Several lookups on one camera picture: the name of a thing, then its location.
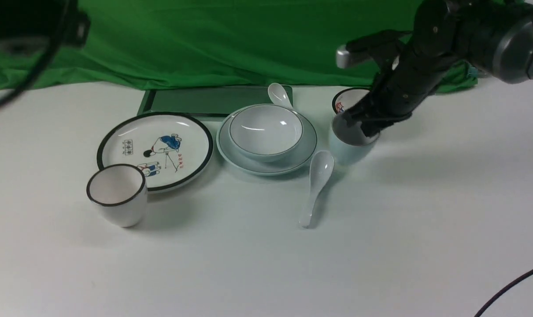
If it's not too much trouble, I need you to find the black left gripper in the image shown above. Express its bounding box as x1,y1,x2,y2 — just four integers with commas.
0,0,91,48

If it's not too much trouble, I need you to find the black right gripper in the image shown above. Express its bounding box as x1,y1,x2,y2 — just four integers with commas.
333,0,468,146

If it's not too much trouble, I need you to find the pale blue cup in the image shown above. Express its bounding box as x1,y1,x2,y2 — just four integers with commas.
329,120,381,165

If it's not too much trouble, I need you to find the white ceramic spoon front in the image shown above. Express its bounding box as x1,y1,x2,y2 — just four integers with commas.
299,151,335,229

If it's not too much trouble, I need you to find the white ceramic spoon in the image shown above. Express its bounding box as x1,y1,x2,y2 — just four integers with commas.
268,83,293,109
299,151,335,229

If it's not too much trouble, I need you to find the pale blue bowl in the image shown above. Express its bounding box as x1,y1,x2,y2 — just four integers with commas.
228,104,305,162

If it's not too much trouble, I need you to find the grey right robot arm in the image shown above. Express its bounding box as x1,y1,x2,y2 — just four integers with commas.
333,0,533,146

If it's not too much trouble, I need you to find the white bowl black rim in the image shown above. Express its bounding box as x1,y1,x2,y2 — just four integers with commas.
332,88,370,115

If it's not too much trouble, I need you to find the green backdrop cloth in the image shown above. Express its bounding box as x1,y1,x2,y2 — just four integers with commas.
0,0,526,94

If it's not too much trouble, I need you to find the pale blue plate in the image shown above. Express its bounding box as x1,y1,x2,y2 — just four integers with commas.
216,110,318,177

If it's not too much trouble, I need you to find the white ceramic spoon back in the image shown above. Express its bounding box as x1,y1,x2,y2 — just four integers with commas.
268,83,293,109

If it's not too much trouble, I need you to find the blue binder clip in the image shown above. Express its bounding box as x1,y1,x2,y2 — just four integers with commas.
466,63,481,78

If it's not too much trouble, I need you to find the dark green rectangular tray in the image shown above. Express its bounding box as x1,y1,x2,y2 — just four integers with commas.
137,85,272,117

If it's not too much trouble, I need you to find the white plate with cartoon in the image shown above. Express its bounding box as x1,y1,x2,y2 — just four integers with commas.
96,112,214,193

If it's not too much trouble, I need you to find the white cup black rim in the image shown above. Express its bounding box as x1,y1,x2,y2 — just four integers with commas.
86,164,148,228

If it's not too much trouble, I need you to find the black cable left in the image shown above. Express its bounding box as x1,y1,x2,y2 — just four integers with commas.
0,0,71,113

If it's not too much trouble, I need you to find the black cable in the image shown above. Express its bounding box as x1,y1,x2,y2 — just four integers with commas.
0,0,71,113
474,261,533,317

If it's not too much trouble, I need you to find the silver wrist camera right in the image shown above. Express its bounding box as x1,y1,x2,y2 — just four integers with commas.
335,45,373,70

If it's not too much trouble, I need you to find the black cable right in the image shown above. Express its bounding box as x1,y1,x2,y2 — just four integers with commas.
474,261,533,317

